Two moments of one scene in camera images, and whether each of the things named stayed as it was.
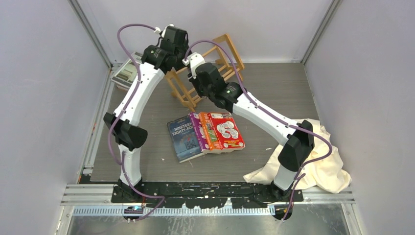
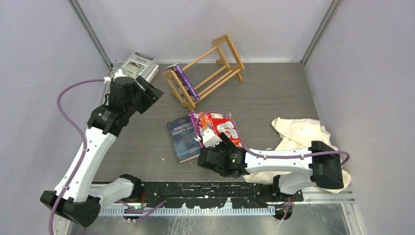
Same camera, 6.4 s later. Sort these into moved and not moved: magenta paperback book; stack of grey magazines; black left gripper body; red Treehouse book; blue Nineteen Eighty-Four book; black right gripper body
Moved: black left gripper body; black right gripper body
Not moved: stack of grey magazines; magenta paperback book; blue Nineteen Eighty-Four book; red Treehouse book
